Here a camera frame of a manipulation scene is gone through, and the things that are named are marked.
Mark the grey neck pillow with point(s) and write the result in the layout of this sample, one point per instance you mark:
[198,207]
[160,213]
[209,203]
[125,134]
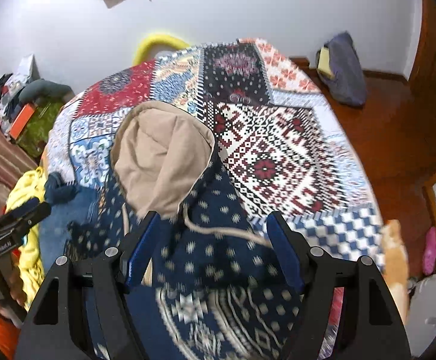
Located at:
[43,89]

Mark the white plastic container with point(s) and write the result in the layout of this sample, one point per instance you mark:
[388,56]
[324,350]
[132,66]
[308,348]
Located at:
[421,322]

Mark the patchwork patterned bed quilt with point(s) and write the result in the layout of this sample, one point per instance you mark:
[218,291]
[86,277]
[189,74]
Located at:
[278,138]

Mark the blue denim jacket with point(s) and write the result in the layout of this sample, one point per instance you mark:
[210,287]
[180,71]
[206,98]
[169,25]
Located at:
[70,202]

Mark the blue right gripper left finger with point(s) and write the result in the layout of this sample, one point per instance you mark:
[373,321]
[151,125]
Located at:
[137,250]

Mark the green patterned cloth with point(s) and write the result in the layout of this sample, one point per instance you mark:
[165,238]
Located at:
[39,120]

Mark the navy patterned hooded garment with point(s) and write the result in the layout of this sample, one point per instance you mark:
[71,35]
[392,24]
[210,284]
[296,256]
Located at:
[212,289]

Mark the left hand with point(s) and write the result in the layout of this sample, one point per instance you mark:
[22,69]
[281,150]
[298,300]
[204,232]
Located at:
[12,294]

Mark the yellow sponge block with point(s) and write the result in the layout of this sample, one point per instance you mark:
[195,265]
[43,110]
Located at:
[323,63]

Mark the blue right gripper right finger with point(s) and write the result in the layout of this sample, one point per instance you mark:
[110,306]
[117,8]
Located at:
[279,234]

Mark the pink slipper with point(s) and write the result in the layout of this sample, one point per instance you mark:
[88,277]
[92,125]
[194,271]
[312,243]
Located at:
[429,254]

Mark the orange box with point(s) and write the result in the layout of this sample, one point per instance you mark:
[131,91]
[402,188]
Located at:
[21,120]

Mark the dark blue cloth pile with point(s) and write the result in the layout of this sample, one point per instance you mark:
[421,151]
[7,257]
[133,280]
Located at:
[348,86]

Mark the orange left sleeve forearm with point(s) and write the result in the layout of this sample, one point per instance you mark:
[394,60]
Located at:
[9,337]

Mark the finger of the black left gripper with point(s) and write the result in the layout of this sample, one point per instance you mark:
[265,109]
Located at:
[26,215]

